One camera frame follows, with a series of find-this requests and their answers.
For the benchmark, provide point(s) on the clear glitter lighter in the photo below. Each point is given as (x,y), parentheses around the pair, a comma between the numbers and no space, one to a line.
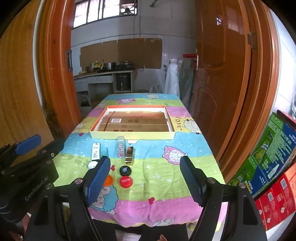
(120,148)

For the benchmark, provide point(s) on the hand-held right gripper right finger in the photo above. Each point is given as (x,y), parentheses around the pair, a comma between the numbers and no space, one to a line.
(192,183)

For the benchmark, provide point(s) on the white bottle cap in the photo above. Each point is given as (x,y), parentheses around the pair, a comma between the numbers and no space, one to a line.
(92,165)

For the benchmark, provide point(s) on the red paper strip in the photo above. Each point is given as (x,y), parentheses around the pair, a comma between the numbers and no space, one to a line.
(189,56)

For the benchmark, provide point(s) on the window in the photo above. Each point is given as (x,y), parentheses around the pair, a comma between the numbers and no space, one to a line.
(92,11)

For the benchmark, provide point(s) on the metal door hinge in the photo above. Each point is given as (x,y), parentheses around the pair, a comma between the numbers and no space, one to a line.
(252,40)

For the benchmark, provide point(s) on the metal door strike plate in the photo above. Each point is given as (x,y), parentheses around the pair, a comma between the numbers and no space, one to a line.
(69,60)

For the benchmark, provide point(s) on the steel cooking pot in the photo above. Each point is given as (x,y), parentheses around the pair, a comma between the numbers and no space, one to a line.
(109,65)

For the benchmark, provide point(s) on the grey kitchen counter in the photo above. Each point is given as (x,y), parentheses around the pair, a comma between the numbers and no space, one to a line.
(101,78)

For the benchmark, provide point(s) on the red printed carton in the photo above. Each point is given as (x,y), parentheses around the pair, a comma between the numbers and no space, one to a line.
(277,197)

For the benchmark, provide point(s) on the gold lighter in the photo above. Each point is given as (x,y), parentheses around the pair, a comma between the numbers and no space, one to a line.
(129,155)

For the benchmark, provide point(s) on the brown wooden door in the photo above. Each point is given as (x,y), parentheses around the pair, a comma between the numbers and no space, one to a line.
(217,69)

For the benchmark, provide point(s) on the black bottle cap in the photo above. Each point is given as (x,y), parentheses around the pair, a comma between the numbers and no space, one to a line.
(125,171)

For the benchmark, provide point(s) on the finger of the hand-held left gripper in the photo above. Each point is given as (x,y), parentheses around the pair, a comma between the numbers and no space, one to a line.
(54,147)
(27,143)

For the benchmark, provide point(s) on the dark frying pan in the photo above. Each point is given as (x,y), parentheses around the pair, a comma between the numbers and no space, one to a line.
(91,69)

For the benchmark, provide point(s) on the white rolled sack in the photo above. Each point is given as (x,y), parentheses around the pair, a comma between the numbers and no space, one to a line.
(172,76)

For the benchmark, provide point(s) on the red bottle cap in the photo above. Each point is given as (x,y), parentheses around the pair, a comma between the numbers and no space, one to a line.
(125,181)

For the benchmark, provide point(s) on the cardboard wall sheet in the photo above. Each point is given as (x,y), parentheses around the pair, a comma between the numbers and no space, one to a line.
(91,53)
(153,53)
(130,51)
(109,51)

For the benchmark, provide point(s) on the orange bottle cap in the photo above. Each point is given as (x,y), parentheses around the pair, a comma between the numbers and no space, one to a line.
(109,180)

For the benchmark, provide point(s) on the shallow orange white box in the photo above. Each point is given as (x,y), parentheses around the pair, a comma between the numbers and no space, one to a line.
(129,136)

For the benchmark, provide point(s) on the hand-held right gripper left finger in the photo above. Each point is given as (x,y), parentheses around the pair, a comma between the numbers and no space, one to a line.
(99,180)

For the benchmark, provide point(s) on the cardboard box lining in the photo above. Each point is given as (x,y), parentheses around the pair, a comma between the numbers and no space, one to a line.
(134,122)

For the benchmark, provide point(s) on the metal pots on counter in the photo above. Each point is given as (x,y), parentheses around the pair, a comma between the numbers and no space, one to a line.
(124,66)

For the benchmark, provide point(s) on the white cartoon lighter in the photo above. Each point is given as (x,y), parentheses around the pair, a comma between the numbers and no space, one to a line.
(96,151)

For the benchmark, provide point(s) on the clear plastic wrapped panel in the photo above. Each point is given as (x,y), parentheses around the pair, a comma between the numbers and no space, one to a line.
(186,76)

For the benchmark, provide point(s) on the round woven basket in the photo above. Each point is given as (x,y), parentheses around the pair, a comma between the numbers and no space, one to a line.
(141,91)

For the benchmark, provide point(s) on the green printed carton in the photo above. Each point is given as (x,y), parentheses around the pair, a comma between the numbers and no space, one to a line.
(266,162)

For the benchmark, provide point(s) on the clear plastic bag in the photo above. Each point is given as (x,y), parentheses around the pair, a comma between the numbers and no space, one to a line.
(153,89)

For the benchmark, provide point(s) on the brown door frame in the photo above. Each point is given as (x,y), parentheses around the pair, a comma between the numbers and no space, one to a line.
(57,69)

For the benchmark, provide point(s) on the dark air fryer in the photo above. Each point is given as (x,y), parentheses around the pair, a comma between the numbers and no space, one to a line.
(122,81)

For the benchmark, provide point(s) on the light wooden panel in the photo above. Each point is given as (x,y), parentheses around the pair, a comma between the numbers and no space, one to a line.
(16,81)

